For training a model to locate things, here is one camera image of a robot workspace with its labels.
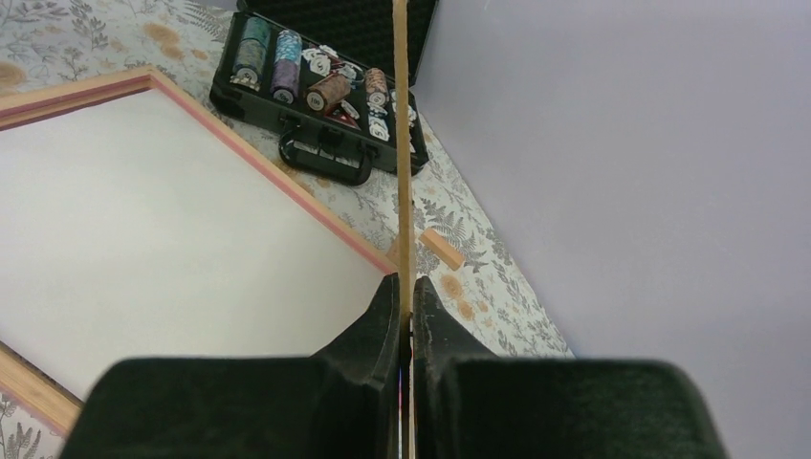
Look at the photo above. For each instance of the brown poker chip stack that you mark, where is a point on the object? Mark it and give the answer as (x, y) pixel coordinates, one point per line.
(327, 93)

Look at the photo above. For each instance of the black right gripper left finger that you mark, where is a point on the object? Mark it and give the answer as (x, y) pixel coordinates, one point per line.
(341, 402)

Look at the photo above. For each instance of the wooden block upright piece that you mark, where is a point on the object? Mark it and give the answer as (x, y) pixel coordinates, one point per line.
(392, 253)

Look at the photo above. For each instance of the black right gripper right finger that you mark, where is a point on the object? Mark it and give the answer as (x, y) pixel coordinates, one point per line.
(472, 403)

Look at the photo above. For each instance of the black poker chip case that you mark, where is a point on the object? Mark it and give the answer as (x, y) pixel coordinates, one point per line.
(318, 74)

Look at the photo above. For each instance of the pink poker chip stack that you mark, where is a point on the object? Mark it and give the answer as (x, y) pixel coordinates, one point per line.
(376, 87)

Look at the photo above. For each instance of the blue poker chip stack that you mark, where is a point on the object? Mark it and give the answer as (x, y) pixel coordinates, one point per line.
(288, 46)

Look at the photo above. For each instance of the green poker chip stack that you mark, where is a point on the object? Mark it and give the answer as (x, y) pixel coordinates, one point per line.
(248, 65)

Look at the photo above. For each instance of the purple poker chip stack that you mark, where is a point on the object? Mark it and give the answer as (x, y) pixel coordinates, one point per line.
(285, 81)

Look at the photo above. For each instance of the floral patterned table mat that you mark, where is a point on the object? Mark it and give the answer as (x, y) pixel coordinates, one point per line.
(44, 43)

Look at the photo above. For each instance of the wooden block lying piece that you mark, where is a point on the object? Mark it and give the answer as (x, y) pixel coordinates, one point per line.
(442, 248)

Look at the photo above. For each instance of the brown cardboard backing board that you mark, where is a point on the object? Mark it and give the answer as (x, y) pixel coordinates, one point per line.
(405, 224)

